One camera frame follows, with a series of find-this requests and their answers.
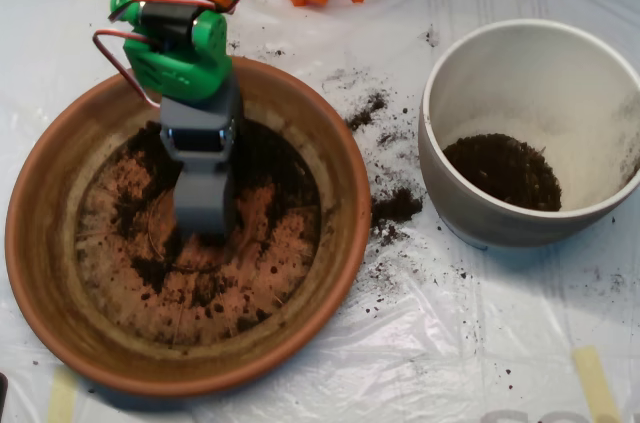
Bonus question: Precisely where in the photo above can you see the long beige tape strip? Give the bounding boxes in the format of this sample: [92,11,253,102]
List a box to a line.
[572,345,622,423]

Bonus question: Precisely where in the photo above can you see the terracotta saucer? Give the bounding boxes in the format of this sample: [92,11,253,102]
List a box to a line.
[4,53,373,399]

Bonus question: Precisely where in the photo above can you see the large spilled soil clump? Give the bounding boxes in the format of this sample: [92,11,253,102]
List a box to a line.
[370,186,425,248]

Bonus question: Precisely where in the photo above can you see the small spilled soil clump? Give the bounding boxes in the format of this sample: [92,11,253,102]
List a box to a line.
[344,90,390,133]

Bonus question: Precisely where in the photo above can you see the white ceramic pot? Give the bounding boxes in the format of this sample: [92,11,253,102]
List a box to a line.
[417,18,640,249]

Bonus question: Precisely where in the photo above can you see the red and white servo cable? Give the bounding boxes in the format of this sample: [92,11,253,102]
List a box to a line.
[93,0,266,109]

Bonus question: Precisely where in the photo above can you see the dark soil pile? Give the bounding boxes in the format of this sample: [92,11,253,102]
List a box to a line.
[114,115,321,307]

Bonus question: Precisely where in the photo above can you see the clear plastic sheet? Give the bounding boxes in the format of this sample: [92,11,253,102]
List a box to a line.
[0,0,640,423]

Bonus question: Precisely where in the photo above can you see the faded beige tape strip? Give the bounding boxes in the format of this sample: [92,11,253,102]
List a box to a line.
[45,366,80,423]

